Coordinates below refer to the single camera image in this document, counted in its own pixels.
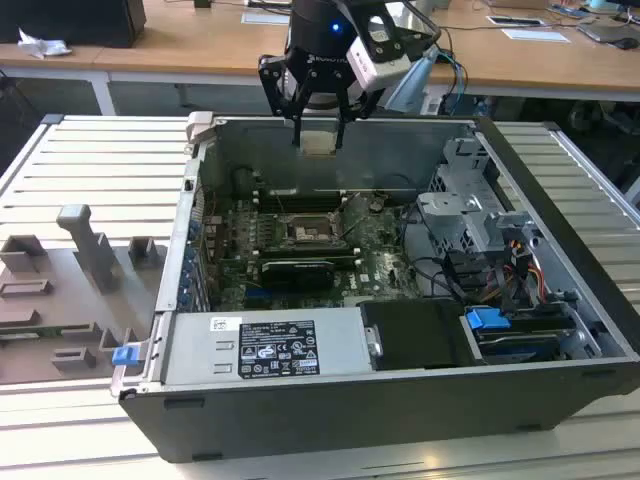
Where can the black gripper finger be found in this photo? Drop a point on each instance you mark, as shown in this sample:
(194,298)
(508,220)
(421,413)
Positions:
(356,107)
(280,92)

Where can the square CPU plate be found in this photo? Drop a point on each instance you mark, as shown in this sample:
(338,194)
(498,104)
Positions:
(318,143)

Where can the thin metal locking lever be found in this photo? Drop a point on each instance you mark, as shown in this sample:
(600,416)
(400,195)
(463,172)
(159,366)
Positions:
(355,229)
(281,205)

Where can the black RAM slot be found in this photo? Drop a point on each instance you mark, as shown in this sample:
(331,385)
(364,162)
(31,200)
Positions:
(305,251)
(300,206)
(240,261)
(300,197)

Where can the black CPU socket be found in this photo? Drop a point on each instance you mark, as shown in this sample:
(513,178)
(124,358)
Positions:
(303,233)

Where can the blue expansion slot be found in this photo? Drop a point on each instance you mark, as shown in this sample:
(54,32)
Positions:
(258,298)

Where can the beige case corner latch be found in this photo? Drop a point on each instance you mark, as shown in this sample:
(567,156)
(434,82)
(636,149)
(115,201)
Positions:
(200,127)

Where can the wooden office desk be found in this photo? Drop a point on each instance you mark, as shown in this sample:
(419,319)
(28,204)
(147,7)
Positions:
(200,42)

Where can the black cylinder part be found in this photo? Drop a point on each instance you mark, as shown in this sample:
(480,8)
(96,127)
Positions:
(242,180)

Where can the silver metal drive cage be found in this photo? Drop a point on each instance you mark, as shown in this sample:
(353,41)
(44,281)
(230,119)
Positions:
(450,210)

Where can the green motherboard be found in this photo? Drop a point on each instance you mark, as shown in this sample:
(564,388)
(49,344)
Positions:
(382,270)

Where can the black graphics card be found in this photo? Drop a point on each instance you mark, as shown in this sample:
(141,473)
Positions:
(297,276)

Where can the flat tablet device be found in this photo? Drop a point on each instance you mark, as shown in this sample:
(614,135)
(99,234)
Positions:
(515,20)

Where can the white paper sheet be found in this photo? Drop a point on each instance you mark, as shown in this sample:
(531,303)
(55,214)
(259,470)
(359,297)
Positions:
(535,35)

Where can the black box on desk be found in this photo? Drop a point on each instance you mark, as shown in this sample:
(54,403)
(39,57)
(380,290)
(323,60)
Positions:
(75,22)

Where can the crumpled white paper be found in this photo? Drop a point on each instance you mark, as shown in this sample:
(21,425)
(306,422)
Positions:
(42,44)

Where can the hard disk in blue carrier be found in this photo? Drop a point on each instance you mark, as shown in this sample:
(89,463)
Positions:
(487,319)

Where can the grey laptop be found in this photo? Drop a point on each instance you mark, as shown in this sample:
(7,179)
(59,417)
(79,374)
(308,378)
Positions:
(607,31)

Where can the silver power supply unit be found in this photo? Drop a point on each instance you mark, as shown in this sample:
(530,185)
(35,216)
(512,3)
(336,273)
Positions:
(200,350)

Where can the black computer mouse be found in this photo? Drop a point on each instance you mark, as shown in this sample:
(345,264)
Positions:
(626,43)

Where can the grey parts rack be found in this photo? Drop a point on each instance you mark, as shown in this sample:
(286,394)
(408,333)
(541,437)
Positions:
(60,300)

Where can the blue plastic case latch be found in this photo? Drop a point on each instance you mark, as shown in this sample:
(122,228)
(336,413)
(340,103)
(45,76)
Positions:
(125,356)

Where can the black open PC case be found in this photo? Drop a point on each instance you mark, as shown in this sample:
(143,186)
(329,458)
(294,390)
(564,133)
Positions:
(350,420)

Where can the green RAM stick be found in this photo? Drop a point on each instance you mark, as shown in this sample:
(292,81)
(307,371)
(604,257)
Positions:
(40,331)

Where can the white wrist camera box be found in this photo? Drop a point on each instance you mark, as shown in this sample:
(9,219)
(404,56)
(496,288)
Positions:
(362,65)

